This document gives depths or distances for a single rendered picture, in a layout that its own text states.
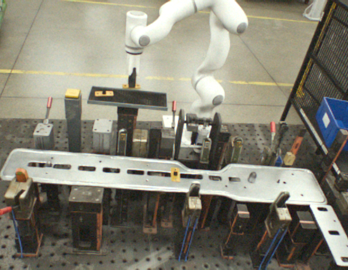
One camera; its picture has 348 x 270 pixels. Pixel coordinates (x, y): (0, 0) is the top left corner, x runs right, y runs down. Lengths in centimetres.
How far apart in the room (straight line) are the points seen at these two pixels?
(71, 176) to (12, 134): 82
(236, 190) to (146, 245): 47
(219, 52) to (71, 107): 75
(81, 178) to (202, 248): 63
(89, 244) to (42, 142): 49
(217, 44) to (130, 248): 102
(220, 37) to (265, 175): 68
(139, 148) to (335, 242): 88
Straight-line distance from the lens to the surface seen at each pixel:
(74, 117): 170
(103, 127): 152
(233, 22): 159
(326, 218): 157
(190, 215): 134
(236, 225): 146
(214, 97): 175
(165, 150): 160
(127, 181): 143
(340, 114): 219
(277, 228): 144
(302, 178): 170
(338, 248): 149
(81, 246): 155
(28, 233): 151
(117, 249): 158
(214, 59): 173
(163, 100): 165
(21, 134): 219
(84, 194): 134
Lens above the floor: 202
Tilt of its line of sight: 37 degrees down
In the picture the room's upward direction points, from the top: 10 degrees clockwise
